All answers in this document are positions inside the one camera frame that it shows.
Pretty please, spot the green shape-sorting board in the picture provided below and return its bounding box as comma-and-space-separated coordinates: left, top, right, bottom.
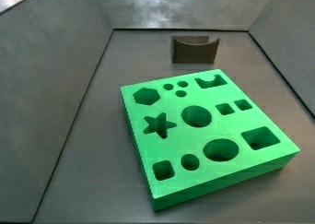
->
121, 69, 300, 210

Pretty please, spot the black L-shaped cradle stand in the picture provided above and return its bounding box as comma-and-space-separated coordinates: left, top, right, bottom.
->
171, 36, 221, 64

